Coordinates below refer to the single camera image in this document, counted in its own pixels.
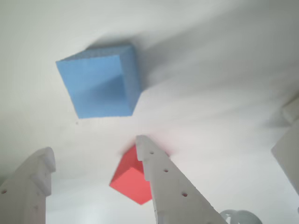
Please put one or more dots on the blue foam cube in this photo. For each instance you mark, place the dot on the blue foam cube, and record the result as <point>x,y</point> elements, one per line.
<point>98,81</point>

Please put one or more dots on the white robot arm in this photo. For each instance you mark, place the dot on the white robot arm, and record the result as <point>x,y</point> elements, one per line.
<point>289,158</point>

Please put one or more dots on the red foam cube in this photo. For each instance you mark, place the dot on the red foam cube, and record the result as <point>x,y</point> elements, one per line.
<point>130,184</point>

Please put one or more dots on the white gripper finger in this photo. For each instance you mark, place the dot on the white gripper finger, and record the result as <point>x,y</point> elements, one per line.
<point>172,198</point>
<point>23,200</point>

